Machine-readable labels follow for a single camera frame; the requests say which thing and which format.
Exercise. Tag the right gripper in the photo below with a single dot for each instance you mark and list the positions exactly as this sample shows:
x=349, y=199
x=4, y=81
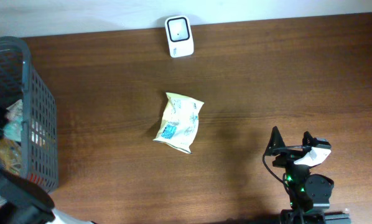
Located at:
x=289, y=159

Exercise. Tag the cream snack bag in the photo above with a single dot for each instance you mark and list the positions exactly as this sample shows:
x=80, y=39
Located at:
x=180, y=121

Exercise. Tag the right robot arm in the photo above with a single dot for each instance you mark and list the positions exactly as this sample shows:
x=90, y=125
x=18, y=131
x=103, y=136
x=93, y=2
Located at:
x=309, y=193

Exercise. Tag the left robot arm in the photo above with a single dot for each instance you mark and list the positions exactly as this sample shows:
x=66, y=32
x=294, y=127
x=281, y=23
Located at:
x=27, y=203

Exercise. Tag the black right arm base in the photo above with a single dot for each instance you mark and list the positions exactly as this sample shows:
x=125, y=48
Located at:
x=298, y=217

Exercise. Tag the white barcode scanner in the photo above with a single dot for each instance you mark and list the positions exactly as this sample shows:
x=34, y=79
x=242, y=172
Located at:
x=179, y=36

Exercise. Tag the grey plastic mesh basket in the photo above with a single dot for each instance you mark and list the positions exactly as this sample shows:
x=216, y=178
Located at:
x=19, y=80

